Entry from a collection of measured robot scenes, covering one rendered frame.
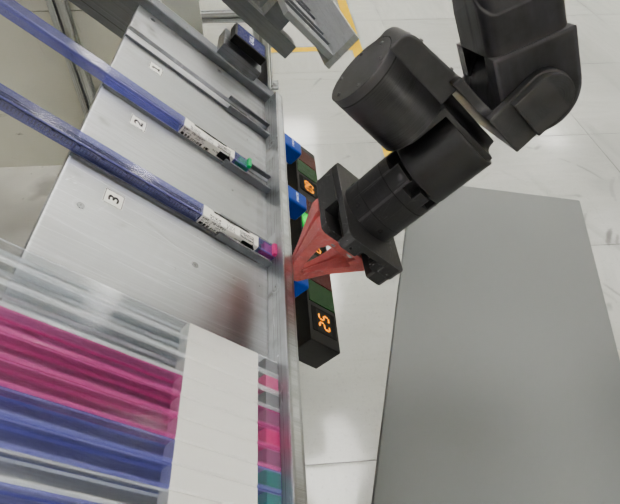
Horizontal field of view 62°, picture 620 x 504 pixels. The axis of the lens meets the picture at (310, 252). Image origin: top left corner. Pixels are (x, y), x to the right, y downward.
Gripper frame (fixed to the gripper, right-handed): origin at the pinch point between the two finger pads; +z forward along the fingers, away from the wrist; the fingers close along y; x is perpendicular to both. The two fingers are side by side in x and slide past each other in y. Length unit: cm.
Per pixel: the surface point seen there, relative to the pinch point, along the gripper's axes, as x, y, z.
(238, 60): -9.0, -31.1, -1.3
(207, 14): 7, -179, 45
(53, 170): -18.7, -31.8, 30.0
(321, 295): 5.5, -1.5, 2.0
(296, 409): -1.9, 15.3, -0.8
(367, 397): 61, -28, 40
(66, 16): -30, -105, 45
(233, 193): -6.9, -7.5, 1.2
